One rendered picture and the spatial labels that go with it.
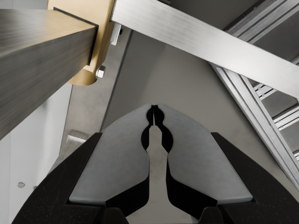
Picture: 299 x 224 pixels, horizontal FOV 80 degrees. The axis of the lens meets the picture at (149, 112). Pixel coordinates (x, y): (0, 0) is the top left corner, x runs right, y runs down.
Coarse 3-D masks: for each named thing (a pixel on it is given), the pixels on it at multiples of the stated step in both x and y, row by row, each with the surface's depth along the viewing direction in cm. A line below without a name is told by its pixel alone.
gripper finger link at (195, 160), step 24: (168, 120) 10; (192, 120) 10; (168, 144) 10; (192, 144) 8; (216, 144) 8; (168, 168) 7; (192, 168) 7; (216, 168) 7; (168, 192) 8; (192, 192) 6; (216, 192) 6; (240, 192) 6; (192, 216) 9
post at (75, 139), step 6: (72, 132) 40; (78, 132) 41; (72, 138) 39; (78, 138) 39; (84, 138) 40; (66, 144) 37; (72, 144) 38; (78, 144) 38; (66, 150) 36; (72, 150) 37; (60, 156) 34; (66, 156) 35; (60, 162) 33
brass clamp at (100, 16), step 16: (48, 0) 15; (64, 0) 15; (80, 0) 15; (96, 0) 15; (112, 0) 15; (80, 16) 15; (96, 16) 15; (96, 32) 16; (96, 48) 16; (96, 64) 17; (80, 80) 18; (96, 80) 21
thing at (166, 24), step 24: (120, 0) 16; (144, 0) 16; (144, 24) 16; (168, 24) 16; (192, 24) 16; (192, 48) 18; (216, 48) 18; (240, 48) 18; (240, 72) 19; (264, 72) 19; (288, 72) 19
